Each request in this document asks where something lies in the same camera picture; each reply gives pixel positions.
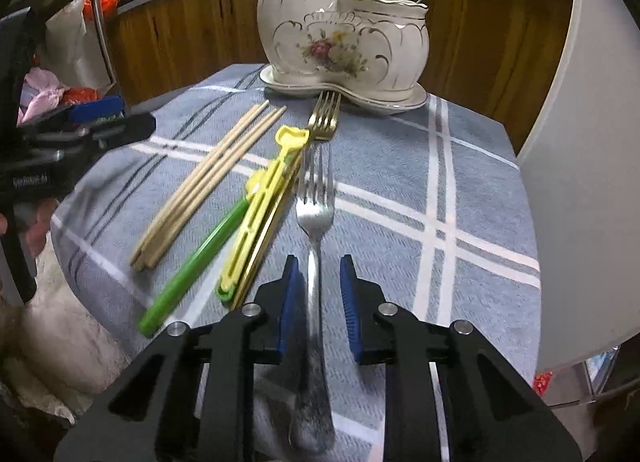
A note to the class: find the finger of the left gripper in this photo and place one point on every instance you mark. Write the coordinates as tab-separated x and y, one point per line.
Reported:
125	130
87	113

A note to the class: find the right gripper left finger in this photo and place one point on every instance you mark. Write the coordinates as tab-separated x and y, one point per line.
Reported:
189	395

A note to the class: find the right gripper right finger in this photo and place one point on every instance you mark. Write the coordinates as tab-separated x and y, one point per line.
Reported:
449	394

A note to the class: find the green handled tulip utensil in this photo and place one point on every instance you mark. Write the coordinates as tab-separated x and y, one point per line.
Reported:
198	261

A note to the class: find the yellow tulip utensil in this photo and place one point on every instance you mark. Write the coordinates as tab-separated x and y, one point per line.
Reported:
290	140

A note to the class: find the silver steel fork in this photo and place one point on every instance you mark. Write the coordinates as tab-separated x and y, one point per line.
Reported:
312	429

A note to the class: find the gold fork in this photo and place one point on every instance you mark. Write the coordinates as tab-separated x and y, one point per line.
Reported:
321	125

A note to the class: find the left hand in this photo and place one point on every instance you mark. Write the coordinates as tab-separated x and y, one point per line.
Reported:
36	235

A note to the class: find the blue plaid tablecloth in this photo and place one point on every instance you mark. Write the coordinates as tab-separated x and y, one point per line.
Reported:
430	205

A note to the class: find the white floral ceramic utensil holder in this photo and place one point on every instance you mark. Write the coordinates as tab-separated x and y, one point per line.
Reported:
372	52

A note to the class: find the white refrigerator side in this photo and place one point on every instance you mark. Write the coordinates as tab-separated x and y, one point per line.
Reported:
580	166

